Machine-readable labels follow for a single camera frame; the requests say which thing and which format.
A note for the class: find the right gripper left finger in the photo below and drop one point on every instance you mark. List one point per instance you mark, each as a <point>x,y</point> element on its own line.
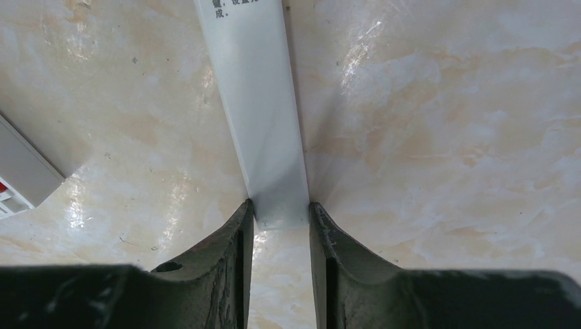
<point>207,286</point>

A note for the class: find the white black remote control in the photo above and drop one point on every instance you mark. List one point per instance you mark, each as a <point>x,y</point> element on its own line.
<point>27,174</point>

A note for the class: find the white remote battery cover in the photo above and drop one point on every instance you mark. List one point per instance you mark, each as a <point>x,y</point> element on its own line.
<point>248,49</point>

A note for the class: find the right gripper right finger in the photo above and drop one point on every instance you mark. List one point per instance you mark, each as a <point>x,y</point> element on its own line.
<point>355,288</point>

